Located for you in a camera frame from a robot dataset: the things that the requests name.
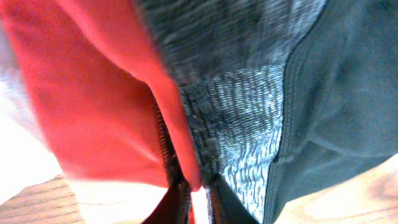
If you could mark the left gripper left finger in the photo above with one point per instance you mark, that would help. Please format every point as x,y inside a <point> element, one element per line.
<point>174,208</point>

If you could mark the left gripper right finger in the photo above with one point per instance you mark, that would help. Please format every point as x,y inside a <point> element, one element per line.
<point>224,206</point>

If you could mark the folded white garment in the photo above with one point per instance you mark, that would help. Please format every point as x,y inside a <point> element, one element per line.
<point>67,109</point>

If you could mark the black leggings with red waistband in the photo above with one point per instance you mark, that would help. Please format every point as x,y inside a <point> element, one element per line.
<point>293,103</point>

